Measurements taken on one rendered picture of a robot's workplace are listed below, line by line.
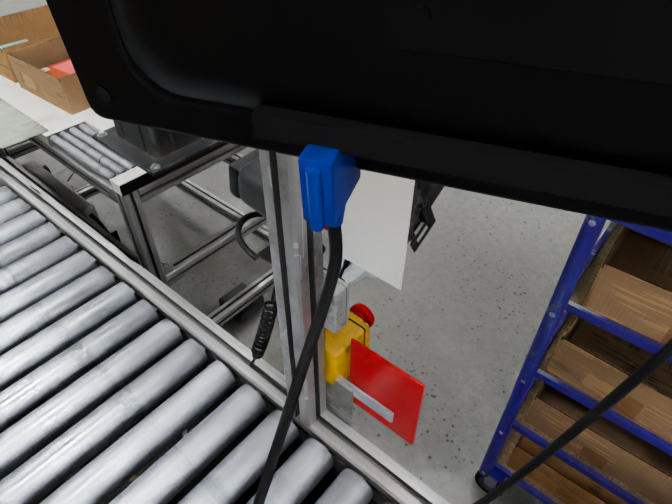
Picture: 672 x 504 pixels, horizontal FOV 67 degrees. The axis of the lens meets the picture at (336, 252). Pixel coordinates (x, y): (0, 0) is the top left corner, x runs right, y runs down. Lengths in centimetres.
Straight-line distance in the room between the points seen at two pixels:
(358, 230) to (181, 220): 189
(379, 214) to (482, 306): 152
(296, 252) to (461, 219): 185
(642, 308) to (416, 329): 101
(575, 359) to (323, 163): 89
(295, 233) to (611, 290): 60
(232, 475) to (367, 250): 37
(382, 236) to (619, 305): 57
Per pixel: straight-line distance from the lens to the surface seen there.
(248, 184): 55
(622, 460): 122
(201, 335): 85
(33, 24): 214
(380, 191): 42
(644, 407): 107
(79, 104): 157
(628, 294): 92
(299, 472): 70
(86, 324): 94
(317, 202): 22
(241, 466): 71
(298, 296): 52
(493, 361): 178
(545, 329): 97
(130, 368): 85
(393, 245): 44
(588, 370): 106
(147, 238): 131
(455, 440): 160
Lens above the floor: 139
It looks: 42 degrees down
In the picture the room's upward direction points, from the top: straight up
